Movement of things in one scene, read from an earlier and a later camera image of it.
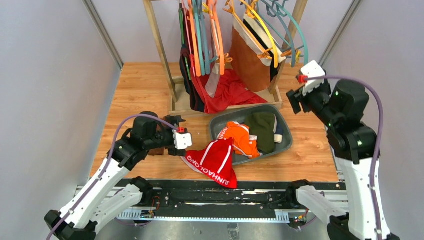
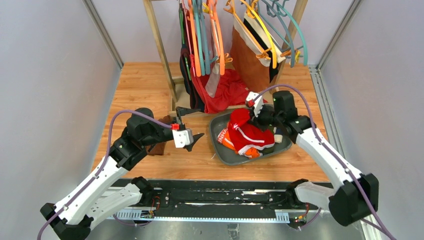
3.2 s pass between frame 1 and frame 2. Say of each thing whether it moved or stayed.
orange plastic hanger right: stayed
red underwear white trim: moved
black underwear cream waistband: stayed
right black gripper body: moved
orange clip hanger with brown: stayed
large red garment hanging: stayed
